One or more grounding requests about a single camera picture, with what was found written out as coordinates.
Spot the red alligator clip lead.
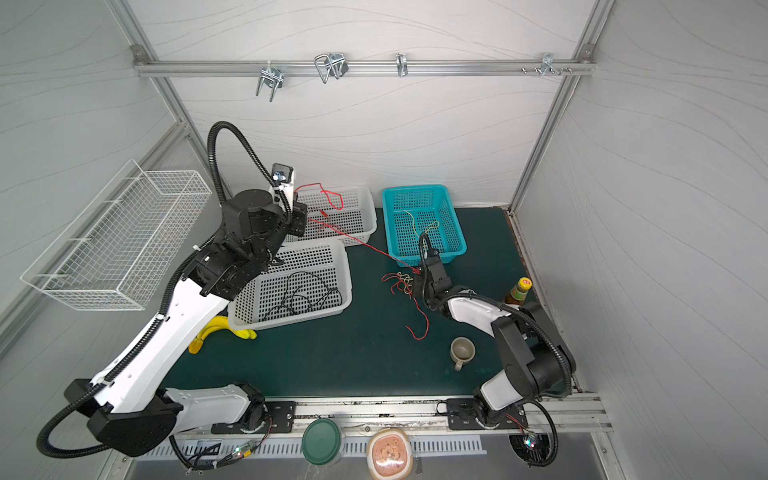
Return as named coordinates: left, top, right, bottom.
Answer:
left=293, top=182, right=421, bottom=271

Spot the yellow cable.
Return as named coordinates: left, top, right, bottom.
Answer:
left=188, top=316, right=259, bottom=355
left=403, top=209, right=440, bottom=241

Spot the white plastic basket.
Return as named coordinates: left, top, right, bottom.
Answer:
left=228, top=239, right=352, bottom=331
left=281, top=184, right=379, bottom=247

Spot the black cable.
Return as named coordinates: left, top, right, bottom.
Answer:
left=259, top=269, right=344, bottom=322

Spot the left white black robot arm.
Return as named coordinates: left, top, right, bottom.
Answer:
left=36, top=187, right=307, bottom=459

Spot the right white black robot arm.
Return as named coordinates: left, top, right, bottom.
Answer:
left=417, top=248, right=576, bottom=427

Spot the beige ceramic mug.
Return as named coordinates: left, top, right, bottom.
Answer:
left=449, top=337, right=476, bottom=371

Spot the brown sauce bottle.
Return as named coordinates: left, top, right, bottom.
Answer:
left=503, top=277, right=533, bottom=306

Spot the teal plastic basket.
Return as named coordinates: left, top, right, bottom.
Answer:
left=381, top=185, right=467, bottom=267

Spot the left metal u-bolt clamp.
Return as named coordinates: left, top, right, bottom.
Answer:
left=255, top=64, right=284, bottom=102

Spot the metal u-bolt clamp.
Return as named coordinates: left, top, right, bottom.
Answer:
left=313, top=52, right=349, bottom=84
left=255, top=64, right=284, bottom=102

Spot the middle metal u-bolt clamp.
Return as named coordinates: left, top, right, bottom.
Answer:
left=313, top=52, right=349, bottom=84

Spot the pink lidded food container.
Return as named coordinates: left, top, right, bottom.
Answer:
left=366, top=428, right=414, bottom=480

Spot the small metal hook clamp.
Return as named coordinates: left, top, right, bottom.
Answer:
left=395, top=53, right=408, bottom=78

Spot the green round lid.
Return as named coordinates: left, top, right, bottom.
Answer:
left=301, top=418, right=343, bottom=466

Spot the loose wiring harness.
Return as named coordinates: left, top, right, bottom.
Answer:
left=170, top=419, right=274, bottom=472

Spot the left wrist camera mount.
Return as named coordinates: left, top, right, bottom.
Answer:
left=271, top=163, right=295, bottom=211

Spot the yellow coiled cable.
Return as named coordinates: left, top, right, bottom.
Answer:
left=188, top=316, right=259, bottom=355

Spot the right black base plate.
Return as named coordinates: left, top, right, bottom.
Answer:
left=436, top=396, right=528, bottom=432

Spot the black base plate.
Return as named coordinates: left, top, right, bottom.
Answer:
left=436, top=396, right=528, bottom=432
left=211, top=401, right=296, bottom=435

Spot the white wire wall basket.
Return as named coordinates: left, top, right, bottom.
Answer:
left=20, top=160, right=212, bottom=311

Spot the aluminium cross rail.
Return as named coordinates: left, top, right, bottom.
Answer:
left=134, top=56, right=597, bottom=78

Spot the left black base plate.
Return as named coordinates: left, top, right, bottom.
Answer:
left=211, top=401, right=296, bottom=435

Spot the right metal bracket clamp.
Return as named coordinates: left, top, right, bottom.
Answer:
left=520, top=53, right=572, bottom=77

